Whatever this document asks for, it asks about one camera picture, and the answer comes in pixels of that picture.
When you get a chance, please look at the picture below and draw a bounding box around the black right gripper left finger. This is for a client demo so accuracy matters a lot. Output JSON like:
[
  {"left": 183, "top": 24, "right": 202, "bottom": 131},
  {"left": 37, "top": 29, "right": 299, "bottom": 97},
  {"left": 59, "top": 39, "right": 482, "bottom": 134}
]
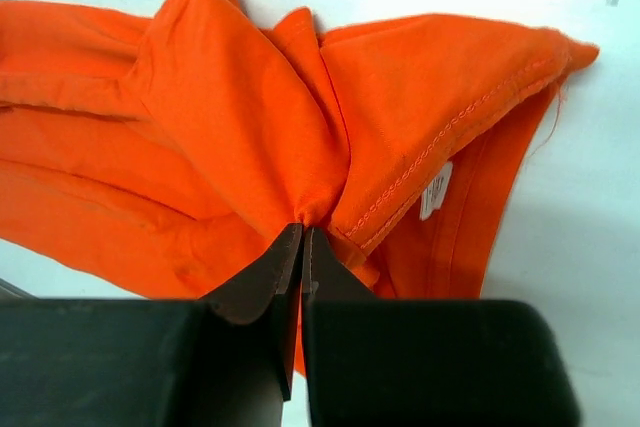
[{"left": 1, "top": 224, "right": 303, "bottom": 426}]

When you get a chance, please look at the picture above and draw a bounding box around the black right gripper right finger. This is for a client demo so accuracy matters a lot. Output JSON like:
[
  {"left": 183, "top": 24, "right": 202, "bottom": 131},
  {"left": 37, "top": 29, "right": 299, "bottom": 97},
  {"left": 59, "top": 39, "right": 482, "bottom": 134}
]
[{"left": 302, "top": 228, "right": 581, "bottom": 426}]

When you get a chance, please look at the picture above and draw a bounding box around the orange t shirt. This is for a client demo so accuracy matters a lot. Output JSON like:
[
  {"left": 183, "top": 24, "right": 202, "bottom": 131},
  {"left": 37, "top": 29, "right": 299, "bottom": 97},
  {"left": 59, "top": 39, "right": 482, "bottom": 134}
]
[{"left": 1, "top": 0, "right": 599, "bottom": 299}]

